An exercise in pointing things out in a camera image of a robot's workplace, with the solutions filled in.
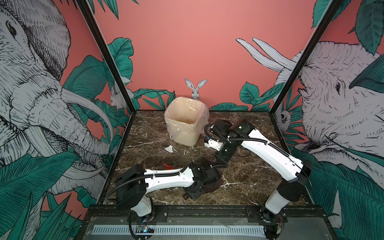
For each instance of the clear plastic bin liner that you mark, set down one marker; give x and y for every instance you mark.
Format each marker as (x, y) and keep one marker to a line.
(201, 126)

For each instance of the white paper scrap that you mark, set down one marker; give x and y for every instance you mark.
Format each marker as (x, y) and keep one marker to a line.
(169, 149)

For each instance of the cream plastic trash bin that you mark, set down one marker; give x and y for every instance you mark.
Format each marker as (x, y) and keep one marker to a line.
(186, 123)

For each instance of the black frame post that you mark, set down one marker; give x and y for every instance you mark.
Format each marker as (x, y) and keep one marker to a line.
(97, 34)
(325, 20)

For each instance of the black front mounting rail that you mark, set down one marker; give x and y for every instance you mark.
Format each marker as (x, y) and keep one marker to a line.
(195, 215)

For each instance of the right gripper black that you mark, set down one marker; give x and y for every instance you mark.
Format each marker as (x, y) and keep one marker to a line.
(218, 154)

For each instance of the red paper scrap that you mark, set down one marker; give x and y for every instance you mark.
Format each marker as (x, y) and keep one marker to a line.
(167, 167)

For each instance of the small green circuit board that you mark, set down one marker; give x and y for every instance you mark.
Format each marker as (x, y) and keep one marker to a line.
(145, 230)

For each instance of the white perforated vent strip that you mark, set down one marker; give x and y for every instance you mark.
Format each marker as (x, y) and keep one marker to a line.
(165, 230)

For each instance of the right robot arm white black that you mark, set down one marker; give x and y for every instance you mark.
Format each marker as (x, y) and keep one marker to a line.
(226, 137)

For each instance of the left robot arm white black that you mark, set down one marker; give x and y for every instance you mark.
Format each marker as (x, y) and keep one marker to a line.
(131, 189)

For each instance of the black left frame post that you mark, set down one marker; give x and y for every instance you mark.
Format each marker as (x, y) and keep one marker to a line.
(97, 34)

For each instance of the black right frame post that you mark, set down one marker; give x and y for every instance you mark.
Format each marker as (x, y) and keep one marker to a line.
(325, 20)

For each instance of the dark brown dustpan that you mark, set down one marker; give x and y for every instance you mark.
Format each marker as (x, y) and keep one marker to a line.
(205, 164)

